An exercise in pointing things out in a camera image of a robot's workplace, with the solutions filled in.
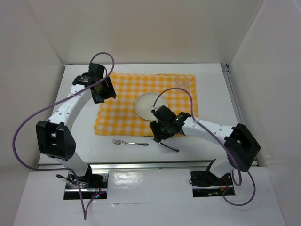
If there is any silver table knife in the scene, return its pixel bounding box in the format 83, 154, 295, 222
144, 136, 179, 153

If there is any cream round plate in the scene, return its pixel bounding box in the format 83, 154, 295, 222
135, 92, 159, 121

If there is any yellow white checkered cloth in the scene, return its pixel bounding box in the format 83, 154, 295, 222
94, 72, 198, 137

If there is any clear plastic cup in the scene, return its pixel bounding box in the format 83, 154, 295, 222
175, 74, 190, 93

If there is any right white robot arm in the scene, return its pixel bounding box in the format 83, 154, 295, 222
150, 105, 261, 186

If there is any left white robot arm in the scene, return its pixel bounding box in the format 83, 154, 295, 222
36, 63, 116, 188

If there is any silver fork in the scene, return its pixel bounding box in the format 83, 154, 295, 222
112, 139, 149, 146

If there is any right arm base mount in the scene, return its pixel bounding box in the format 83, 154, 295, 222
189, 167, 235, 197

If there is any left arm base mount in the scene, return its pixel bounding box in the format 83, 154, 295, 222
56, 172, 109, 200

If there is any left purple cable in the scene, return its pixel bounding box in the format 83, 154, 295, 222
12, 52, 115, 221

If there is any purple cable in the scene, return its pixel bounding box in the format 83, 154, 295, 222
152, 88, 257, 206
12, 52, 115, 221

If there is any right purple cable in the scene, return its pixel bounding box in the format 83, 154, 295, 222
152, 88, 257, 206

